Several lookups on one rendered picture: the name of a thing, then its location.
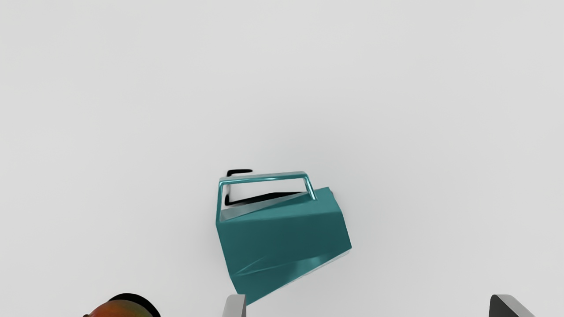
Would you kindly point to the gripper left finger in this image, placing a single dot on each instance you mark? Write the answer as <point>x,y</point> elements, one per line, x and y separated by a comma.
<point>234,307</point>

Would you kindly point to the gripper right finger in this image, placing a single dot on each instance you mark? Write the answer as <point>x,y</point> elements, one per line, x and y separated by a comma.
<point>509,307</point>

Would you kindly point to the teal faceted mug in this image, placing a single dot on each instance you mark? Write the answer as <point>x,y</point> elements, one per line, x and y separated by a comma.
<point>282,237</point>

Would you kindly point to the red orange fruit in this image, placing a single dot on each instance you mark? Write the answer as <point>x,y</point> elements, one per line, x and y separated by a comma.
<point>118,310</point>

